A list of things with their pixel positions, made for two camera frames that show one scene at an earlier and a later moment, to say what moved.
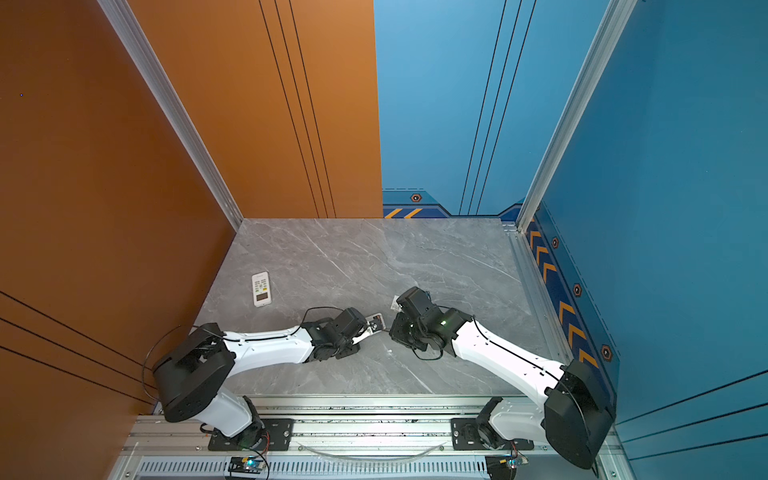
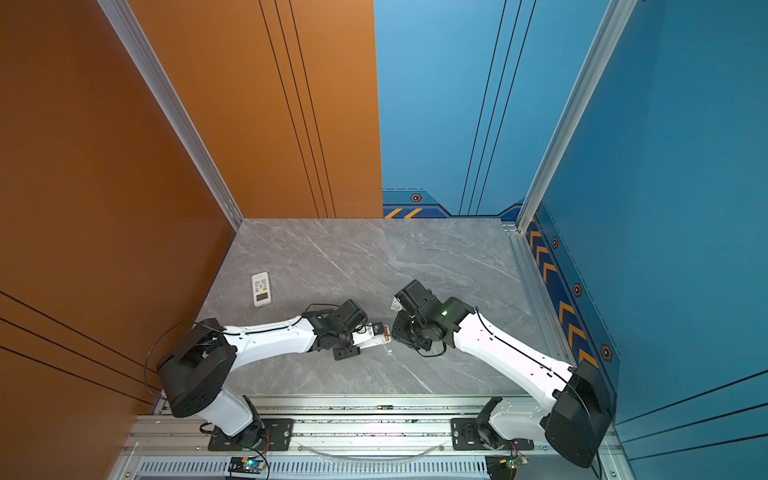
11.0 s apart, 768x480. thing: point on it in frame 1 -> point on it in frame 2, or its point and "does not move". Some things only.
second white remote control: [261, 289] does not move
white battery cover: [395, 305] does not move
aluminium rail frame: [347, 438] does not move
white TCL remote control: [376, 324] -> [365, 340]
